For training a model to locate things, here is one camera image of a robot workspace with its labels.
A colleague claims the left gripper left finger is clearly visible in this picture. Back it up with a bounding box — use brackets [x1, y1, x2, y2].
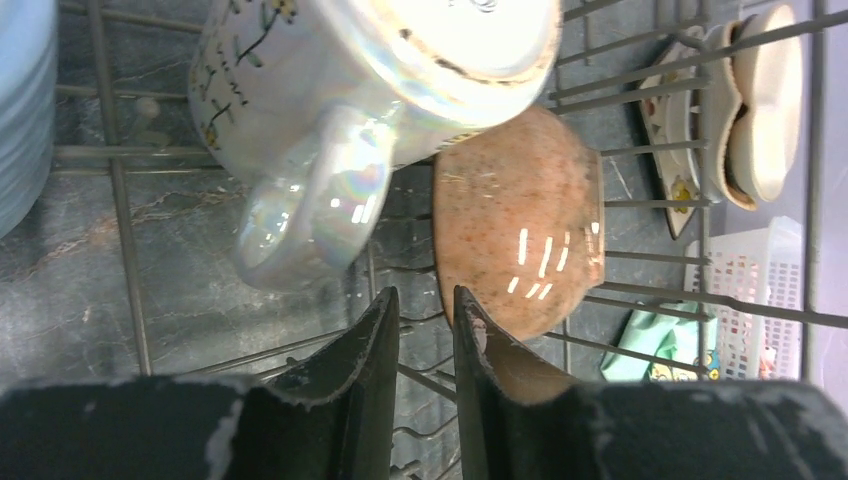
[1, 287, 399, 479]

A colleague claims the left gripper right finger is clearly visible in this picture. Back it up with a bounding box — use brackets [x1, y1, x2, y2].
[452, 286, 847, 479]

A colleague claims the beige brown-rimmed bowl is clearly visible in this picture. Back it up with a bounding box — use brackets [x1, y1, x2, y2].
[431, 105, 605, 405]

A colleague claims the white floral mug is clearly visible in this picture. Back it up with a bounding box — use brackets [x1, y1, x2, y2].
[188, 0, 563, 291]

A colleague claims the light blue mug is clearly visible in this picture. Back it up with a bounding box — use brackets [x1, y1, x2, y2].
[1, 0, 59, 236]

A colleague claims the green cartoon cloth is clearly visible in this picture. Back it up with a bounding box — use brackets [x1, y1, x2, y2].
[600, 310, 700, 382]

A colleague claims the white plastic basket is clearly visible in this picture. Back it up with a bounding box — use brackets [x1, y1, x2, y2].
[705, 216, 803, 380]

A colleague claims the square floral plate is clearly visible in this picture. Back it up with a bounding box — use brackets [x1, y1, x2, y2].
[638, 67, 701, 201]

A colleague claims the cream divided plate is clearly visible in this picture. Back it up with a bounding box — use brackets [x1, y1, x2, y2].
[728, 37, 804, 202]

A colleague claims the grey wire dish rack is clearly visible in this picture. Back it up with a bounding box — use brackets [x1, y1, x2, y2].
[52, 0, 848, 480]

